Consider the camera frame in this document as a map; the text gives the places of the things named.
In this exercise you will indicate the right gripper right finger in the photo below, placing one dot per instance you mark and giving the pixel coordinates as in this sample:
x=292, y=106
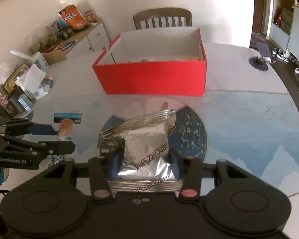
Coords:
x=190, y=170

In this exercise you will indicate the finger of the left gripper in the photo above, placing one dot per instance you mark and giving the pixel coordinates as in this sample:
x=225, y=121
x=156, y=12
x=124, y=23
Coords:
x=19, y=127
x=9, y=144

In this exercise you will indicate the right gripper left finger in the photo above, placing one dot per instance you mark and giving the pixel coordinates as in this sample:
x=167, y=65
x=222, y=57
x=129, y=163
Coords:
x=100, y=170

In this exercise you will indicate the silver foil snack bag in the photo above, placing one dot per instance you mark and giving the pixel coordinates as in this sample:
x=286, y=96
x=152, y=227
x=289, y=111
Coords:
x=146, y=163

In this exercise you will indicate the white tissue paper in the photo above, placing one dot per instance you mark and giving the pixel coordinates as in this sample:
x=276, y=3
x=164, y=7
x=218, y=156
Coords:
x=29, y=79

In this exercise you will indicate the red cardboard shoe box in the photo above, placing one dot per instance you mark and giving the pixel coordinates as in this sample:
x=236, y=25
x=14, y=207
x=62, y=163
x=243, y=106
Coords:
x=162, y=61

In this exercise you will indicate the white drawer sideboard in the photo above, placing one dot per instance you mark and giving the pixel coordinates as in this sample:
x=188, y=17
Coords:
x=93, y=39

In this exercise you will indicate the orange snack bag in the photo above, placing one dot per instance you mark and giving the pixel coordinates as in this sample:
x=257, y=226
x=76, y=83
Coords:
x=71, y=15

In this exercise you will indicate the far wooden chair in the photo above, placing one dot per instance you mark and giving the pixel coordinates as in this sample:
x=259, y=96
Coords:
x=163, y=17

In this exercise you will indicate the white wall cabinet unit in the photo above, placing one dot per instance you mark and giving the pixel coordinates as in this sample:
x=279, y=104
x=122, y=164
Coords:
x=284, y=26

